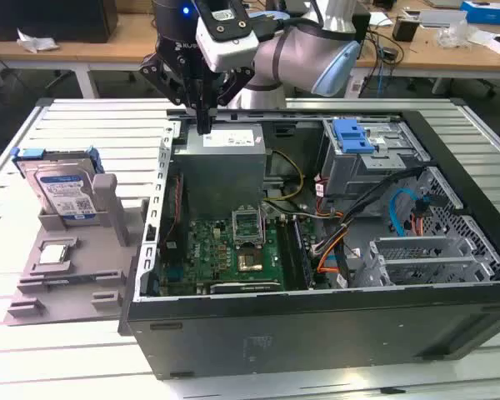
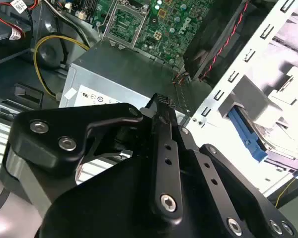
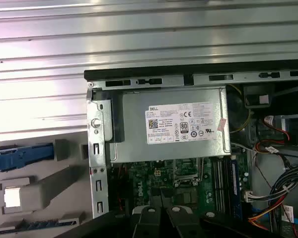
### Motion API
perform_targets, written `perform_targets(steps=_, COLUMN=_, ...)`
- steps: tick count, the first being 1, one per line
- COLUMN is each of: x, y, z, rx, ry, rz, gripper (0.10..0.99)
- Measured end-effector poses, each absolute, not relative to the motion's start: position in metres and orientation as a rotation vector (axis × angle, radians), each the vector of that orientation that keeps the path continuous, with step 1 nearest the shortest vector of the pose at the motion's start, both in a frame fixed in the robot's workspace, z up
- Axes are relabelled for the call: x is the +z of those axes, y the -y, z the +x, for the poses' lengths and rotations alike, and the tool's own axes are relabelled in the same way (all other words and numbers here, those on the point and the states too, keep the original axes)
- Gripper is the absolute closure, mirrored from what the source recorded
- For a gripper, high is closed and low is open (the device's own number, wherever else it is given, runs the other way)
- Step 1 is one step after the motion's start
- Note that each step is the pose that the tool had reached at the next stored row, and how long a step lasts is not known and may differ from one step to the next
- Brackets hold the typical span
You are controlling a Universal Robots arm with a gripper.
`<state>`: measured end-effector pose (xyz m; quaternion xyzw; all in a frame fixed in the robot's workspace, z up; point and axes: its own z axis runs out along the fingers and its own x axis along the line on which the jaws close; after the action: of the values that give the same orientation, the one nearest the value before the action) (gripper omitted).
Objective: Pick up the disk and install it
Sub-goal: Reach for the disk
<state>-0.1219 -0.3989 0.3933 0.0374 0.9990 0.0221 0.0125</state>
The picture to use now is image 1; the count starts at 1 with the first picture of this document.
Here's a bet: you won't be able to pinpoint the yellow power wires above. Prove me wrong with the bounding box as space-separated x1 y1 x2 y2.
261 148 306 204

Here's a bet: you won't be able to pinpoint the blue plastic drive latch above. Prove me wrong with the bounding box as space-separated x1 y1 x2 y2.
332 119 376 154

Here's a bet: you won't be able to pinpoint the crumpled clear plastic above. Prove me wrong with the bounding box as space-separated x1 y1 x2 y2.
16 28 60 54

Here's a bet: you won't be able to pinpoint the large black box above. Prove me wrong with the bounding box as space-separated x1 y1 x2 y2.
0 0 120 43

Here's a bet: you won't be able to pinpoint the black cable bundle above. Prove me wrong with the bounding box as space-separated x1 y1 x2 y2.
310 164 433 288

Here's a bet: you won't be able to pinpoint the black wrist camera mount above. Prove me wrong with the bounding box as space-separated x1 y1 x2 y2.
196 0 252 43

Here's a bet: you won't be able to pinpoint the metal socket cover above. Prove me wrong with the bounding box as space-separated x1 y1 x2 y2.
232 203 268 248

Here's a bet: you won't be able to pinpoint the metal disk bay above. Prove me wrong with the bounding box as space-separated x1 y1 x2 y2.
368 235 500 288

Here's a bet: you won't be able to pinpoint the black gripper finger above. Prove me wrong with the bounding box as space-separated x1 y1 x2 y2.
204 68 254 134
140 52 205 134

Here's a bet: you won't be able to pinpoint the blue cardboard box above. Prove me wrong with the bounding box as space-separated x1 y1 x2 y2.
460 0 500 23

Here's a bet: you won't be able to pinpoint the small black box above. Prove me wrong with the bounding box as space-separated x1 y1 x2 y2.
393 16 418 43

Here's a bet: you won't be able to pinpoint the metal locking lever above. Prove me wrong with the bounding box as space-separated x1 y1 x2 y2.
262 207 272 251

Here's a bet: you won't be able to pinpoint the black graphics card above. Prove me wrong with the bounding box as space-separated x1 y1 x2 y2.
210 281 283 293

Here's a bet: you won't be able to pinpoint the wooden desk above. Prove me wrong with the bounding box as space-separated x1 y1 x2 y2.
0 0 500 99

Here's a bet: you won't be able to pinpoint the CPU socket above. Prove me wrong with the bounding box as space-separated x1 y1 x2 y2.
237 249 264 274

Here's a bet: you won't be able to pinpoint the green motherboard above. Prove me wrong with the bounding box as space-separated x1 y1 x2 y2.
157 216 318 293

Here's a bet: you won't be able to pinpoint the blue data wire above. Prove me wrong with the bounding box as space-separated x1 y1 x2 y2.
389 187 426 238

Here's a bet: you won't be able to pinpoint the grey optical drive cage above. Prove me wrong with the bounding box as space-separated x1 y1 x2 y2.
320 118 433 201

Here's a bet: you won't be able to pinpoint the flat grey box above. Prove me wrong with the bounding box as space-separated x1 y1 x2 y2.
419 8 463 28

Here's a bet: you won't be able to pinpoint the grey power supply unit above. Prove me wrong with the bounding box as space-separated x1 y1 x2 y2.
172 123 272 218

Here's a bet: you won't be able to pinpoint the clear plastic bag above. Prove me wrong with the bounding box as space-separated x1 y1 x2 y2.
436 19 471 48

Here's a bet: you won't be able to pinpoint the black RAM slot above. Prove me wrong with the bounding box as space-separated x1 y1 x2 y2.
282 217 303 291
287 217 308 291
293 216 316 290
276 217 296 291

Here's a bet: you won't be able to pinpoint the white orange power wires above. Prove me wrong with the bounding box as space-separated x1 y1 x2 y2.
314 206 345 220

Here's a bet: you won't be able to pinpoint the orange data wire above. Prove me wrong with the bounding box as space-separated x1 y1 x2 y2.
316 232 348 275

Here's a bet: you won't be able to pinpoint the grey parts rack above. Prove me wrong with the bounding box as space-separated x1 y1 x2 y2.
3 172 151 326

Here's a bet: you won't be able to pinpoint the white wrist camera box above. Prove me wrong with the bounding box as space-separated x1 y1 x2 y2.
194 7 260 73

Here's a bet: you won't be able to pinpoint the black PC case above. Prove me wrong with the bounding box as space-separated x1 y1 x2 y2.
117 106 500 381

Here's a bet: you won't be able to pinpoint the hard disk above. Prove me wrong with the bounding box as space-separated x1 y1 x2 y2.
10 145 105 228

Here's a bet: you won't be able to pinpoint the silver CPU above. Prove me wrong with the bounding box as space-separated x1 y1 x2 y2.
39 244 71 266

